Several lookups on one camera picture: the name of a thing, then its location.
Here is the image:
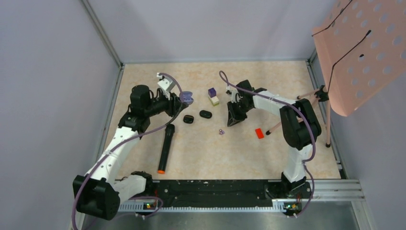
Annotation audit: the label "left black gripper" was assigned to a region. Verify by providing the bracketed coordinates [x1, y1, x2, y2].
[144, 90, 188, 117]

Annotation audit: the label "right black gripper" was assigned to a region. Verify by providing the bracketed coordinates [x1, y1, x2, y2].
[227, 101, 252, 127]

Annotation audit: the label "silver lilac oval case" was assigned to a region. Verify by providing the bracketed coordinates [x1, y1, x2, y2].
[180, 91, 194, 105]

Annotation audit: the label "small black earbud case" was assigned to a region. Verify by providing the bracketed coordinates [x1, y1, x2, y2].
[183, 115, 194, 124]

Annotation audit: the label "oval black charging case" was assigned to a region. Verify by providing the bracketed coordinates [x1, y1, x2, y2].
[199, 110, 213, 119]

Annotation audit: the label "red block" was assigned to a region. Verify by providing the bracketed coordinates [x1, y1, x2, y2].
[255, 128, 265, 139]

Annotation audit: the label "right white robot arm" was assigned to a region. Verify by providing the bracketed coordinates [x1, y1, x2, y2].
[226, 80, 321, 197]

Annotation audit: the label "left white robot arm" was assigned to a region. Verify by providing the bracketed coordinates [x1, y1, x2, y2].
[72, 85, 188, 220]

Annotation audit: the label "black microphone orange end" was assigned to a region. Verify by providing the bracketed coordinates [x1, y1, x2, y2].
[157, 124, 175, 174]

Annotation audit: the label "purple white green brick stack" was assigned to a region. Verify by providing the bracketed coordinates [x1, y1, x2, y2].
[208, 88, 220, 106]

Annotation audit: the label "pink perforated music stand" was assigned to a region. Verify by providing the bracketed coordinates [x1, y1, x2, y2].
[265, 0, 406, 149]

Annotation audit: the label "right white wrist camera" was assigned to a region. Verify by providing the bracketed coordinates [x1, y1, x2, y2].
[226, 90, 238, 103]

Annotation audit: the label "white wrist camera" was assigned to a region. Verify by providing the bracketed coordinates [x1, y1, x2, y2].
[157, 73, 175, 100]
[226, 90, 238, 103]

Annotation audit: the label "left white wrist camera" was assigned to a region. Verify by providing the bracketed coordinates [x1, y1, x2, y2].
[157, 73, 175, 100]

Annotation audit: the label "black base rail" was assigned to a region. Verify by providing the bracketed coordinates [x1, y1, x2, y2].
[130, 180, 311, 210]

